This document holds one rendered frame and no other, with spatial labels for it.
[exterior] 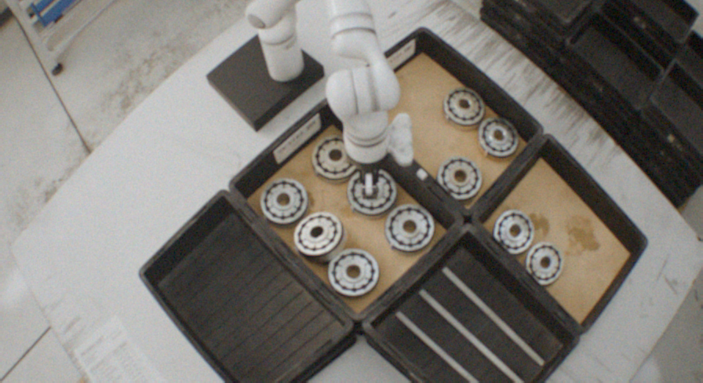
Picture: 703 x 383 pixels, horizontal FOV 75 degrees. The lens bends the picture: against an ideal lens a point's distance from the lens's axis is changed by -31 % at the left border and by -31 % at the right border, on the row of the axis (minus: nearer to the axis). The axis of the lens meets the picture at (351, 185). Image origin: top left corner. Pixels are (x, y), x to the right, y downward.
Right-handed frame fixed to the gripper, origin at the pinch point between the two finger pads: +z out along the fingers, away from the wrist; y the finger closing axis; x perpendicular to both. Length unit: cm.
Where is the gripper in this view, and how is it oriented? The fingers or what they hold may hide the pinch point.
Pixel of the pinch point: (369, 176)
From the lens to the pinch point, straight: 122.3
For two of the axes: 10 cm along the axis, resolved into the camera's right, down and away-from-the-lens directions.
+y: 0.0, 9.2, -3.9
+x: 10.0, -0.2, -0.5
